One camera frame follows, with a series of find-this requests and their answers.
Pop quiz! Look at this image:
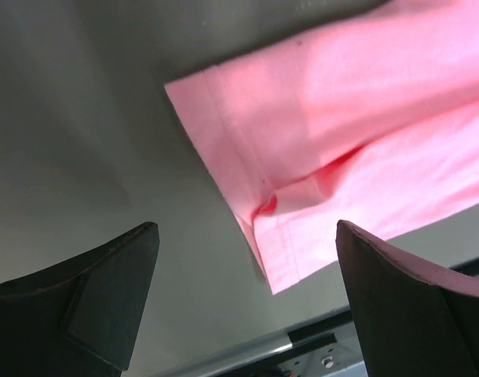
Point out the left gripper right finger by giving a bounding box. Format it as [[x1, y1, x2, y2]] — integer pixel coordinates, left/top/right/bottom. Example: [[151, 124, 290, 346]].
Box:
[[336, 221, 479, 376]]

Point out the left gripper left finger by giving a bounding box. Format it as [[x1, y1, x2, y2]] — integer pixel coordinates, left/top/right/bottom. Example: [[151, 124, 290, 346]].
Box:
[[0, 221, 159, 376]]

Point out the pink t-shirt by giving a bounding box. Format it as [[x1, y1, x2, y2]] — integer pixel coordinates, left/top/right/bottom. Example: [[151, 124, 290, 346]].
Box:
[[166, 1, 479, 293]]

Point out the aluminium frame rail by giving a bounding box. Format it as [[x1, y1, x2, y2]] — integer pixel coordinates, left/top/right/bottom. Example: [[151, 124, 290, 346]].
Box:
[[164, 312, 367, 377]]

